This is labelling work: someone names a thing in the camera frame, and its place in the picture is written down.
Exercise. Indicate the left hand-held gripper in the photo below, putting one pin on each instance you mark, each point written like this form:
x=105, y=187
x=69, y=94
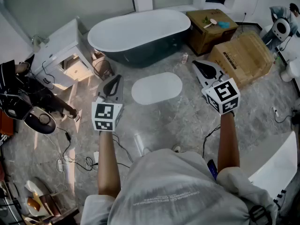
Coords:
x=106, y=116

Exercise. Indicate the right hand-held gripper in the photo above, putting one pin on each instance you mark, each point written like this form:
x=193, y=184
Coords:
x=225, y=97

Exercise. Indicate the white oval bath mat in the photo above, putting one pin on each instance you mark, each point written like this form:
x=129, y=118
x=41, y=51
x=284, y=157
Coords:
x=157, y=88

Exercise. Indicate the person's left forearm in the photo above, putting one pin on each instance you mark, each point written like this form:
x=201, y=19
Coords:
x=109, y=163

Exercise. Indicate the person's right forearm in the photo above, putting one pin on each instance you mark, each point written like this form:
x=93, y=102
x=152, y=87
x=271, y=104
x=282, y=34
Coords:
x=228, y=144

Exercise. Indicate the dark green white bathtub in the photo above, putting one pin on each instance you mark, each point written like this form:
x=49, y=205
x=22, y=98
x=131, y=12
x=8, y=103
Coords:
x=138, y=32

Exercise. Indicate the small pink bottle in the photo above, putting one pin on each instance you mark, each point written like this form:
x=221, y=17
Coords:
x=185, y=57

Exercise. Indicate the dark brown cardboard box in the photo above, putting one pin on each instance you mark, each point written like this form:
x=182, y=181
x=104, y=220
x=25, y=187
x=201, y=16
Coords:
x=206, y=39

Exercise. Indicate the light brown cardboard box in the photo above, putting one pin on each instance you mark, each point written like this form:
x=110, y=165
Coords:
x=246, y=55

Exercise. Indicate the wooden bath brush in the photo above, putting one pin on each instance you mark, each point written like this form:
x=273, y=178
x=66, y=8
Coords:
x=211, y=22

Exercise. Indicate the teal cloth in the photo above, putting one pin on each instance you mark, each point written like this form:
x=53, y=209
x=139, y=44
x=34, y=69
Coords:
x=223, y=24

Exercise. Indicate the green plant sprig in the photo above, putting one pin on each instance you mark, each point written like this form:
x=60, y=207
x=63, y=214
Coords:
x=205, y=19

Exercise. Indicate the white bathroom cabinet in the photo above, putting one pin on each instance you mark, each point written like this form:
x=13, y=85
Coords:
x=61, y=50

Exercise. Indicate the white tube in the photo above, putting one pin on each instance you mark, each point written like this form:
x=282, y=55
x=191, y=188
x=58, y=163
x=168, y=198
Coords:
x=138, y=144

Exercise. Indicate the black power adapter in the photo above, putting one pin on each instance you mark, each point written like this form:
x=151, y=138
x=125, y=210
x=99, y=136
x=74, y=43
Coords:
x=68, y=136

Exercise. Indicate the black oval basin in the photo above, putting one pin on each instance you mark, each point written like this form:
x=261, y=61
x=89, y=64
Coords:
x=39, y=119

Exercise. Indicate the person's white shoe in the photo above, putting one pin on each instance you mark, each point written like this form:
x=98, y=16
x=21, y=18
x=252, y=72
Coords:
x=176, y=148

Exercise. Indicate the white toilet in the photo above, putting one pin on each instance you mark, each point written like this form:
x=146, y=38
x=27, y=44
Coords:
x=291, y=70

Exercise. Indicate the white round device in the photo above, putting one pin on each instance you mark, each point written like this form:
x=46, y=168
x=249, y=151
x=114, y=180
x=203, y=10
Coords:
x=282, y=28

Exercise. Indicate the chrome faucet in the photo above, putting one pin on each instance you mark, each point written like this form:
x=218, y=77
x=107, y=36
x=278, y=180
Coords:
x=37, y=41

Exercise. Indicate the white power strip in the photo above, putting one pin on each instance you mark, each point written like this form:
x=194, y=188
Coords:
x=59, y=165

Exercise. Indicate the blue phone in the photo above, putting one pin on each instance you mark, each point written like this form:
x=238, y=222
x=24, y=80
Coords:
x=212, y=170

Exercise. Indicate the person's grey shirt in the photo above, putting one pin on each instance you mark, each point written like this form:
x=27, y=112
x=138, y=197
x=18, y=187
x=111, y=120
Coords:
x=173, y=191

